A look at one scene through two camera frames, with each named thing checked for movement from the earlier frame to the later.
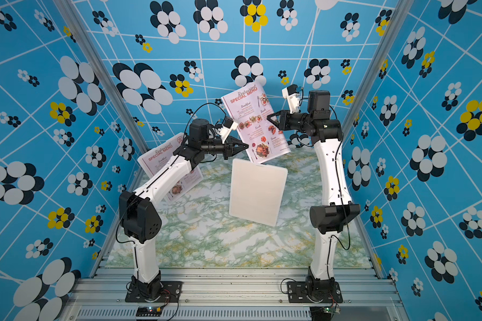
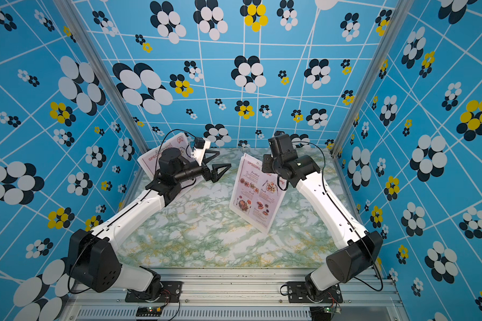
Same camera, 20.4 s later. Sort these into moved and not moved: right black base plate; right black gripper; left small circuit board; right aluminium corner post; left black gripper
Moved: left black gripper; right black gripper
Not moved: right aluminium corner post; right black base plate; left small circuit board
